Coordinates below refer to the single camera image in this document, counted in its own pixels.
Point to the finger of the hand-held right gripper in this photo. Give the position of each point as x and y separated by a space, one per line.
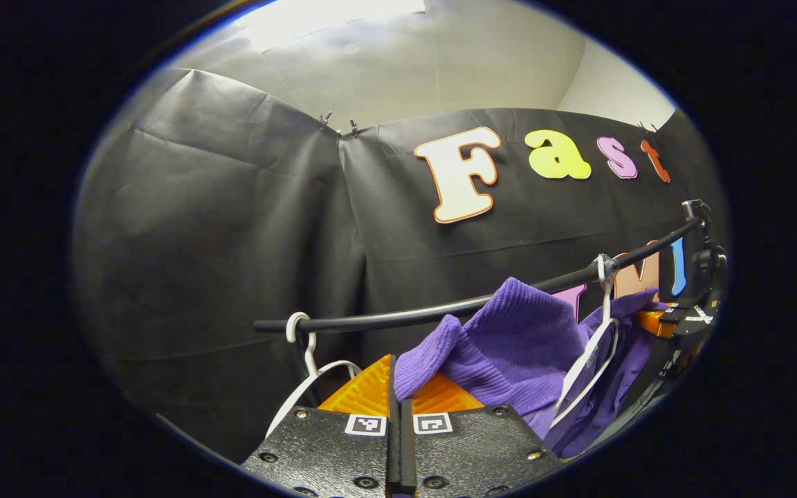
689 319

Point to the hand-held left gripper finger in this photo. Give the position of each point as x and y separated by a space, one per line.
407 449
392 443

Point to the white hanger with shirt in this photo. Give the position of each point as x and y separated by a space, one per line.
582 366

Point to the empty white clothes hanger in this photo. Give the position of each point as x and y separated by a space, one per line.
310 360

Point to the black clothes rack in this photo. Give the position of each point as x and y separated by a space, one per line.
405 316

